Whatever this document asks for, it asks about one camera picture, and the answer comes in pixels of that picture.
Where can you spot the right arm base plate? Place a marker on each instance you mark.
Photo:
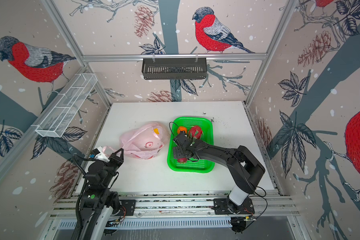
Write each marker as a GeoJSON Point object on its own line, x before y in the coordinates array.
{"type": "Point", "coordinates": [227, 207]}

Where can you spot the green plastic basket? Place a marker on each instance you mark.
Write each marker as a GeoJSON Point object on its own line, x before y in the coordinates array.
{"type": "Point", "coordinates": [200, 166]}

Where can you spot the aluminium rail frame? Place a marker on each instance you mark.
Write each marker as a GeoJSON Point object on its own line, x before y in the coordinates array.
{"type": "Point", "coordinates": [194, 211]}

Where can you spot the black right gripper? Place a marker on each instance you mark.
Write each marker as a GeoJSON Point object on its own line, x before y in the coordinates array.
{"type": "Point", "coordinates": [177, 151]}

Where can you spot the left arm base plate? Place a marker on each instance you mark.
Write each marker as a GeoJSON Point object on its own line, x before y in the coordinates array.
{"type": "Point", "coordinates": [127, 208]}

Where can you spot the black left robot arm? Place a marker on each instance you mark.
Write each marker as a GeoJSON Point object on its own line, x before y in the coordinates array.
{"type": "Point", "coordinates": [96, 202]}

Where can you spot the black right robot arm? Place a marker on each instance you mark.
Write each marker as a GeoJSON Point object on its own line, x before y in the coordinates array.
{"type": "Point", "coordinates": [244, 167]}

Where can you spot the red dragon fruit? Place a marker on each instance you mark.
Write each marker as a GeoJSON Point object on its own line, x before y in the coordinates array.
{"type": "Point", "coordinates": [182, 160]}
{"type": "Point", "coordinates": [195, 133]}

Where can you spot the white wire mesh shelf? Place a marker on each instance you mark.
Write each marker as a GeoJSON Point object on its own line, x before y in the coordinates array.
{"type": "Point", "coordinates": [59, 118]}

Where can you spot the orange fruit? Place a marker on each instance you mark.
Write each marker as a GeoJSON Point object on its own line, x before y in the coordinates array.
{"type": "Point", "coordinates": [182, 129]}

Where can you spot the black hanging wall basket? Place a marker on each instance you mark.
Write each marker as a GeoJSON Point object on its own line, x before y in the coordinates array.
{"type": "Point", "coordinates": [174, 69]}

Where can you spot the pink plastic fruit bag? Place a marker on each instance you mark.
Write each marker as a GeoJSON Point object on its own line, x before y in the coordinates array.
{"type": "Point", "coordinates": [143, 143]}

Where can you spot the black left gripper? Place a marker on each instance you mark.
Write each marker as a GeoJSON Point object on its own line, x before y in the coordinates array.
{"type": "Point", "coordinates": [118, 160]}

